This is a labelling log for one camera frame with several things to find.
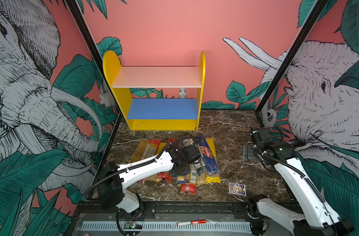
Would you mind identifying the red-end spaghetti pack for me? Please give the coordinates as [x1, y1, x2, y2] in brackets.
[140, 139, 161, 183]
[180, 165, 197, 195]
[156, 138, 176, 182]

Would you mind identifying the blue Barilla spaghetti box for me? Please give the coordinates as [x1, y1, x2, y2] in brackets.
[194, 136, 220, 176]

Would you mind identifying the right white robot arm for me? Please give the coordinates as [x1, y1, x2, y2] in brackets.
[245, 127, 354, 236]

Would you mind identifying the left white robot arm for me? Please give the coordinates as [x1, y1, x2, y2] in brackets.
[96, 143, 201, 218]

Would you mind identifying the wide yellow spaghetti pack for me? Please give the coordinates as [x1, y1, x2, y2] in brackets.
[193, 164, 208, 186]

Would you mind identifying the far right yellow spaghetti pack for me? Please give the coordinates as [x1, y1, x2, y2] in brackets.
[206, 138, 221, 184]

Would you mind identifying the gold blue Molisana spaghetti pack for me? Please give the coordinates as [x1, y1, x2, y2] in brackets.
[128, 138, 150, 163]

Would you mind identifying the small playing card box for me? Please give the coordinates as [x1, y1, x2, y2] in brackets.
[228, 183, 247, 197]

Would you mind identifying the yellow shelf unit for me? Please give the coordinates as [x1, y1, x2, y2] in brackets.
[103, 51, 206, 130]

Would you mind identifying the red white marker pen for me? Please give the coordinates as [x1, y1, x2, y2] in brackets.
[176, 219, 207, 227]

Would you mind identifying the small green circuit board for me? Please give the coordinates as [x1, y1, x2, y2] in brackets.
[124, 221, 143, 231]

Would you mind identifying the black base frame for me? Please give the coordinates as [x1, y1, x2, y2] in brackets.
[73, 201, 251, 220]

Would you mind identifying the white perforated rail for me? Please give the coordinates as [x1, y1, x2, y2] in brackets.
[79, 221, 252, 234]

